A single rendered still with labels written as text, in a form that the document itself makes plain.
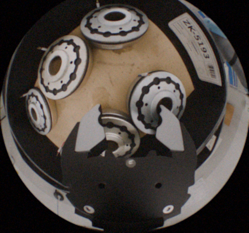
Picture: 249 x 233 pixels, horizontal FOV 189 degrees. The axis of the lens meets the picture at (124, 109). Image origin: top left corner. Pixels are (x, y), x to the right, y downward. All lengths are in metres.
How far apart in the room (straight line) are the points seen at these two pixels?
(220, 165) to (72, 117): 3.37
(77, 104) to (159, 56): 0.17
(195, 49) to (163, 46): 0.06
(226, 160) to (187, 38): 3.36
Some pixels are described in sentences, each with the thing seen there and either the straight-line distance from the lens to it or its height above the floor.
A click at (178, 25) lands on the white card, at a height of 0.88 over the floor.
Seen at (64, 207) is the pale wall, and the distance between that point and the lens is 3.52.
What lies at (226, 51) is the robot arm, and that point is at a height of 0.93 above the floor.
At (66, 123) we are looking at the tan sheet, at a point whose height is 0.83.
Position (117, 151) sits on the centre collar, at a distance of 0.15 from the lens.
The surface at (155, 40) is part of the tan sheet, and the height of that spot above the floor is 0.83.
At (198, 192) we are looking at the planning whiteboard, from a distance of 3.23.
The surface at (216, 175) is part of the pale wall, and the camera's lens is 3.28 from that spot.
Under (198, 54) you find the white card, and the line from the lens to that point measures 0.16.
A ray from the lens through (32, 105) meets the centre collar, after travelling 0.19.
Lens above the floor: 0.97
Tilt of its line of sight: 68 degrees down
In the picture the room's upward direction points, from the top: 161 degrees clockwise
